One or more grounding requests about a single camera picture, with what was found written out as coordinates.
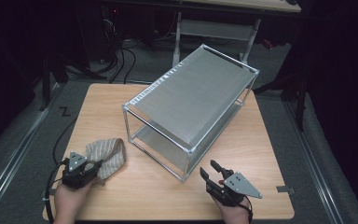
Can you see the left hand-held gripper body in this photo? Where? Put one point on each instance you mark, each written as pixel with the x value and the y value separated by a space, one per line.
pixel 77 179

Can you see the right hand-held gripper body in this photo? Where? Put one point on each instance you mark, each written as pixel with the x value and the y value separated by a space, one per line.
pixel 227 196

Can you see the striped beige towel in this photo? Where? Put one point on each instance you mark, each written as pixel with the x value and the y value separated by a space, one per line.
pixel 112 152

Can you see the metal two-tier shelf rack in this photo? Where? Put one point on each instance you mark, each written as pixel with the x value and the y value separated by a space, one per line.
pixel 186 96

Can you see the person's right hand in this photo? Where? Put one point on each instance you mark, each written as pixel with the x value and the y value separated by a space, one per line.
pixel 236 216

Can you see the person's left hand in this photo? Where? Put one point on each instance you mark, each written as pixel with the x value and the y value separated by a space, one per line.
pixel 70 205

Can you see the grey tape piece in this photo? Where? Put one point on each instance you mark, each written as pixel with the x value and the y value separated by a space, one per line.
pixel 42 194
pixel 284 188

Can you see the black zigzag tape mark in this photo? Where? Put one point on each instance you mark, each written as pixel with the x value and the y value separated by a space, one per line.
pixel 64 111

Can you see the black metal stand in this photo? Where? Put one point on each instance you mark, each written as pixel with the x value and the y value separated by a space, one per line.
pixel 45 90
pixel 300 105

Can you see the small red object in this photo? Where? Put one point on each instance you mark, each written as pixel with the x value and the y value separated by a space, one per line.
pixel 267 44

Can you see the dark computer tower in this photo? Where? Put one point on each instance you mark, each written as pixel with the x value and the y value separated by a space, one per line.
pixel 108 28

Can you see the desk with white metal legs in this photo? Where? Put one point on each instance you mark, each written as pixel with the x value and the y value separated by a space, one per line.
pixel 214 29

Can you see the metal floor rail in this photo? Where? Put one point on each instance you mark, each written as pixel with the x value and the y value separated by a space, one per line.
pixel 15 155
pixel 310 161

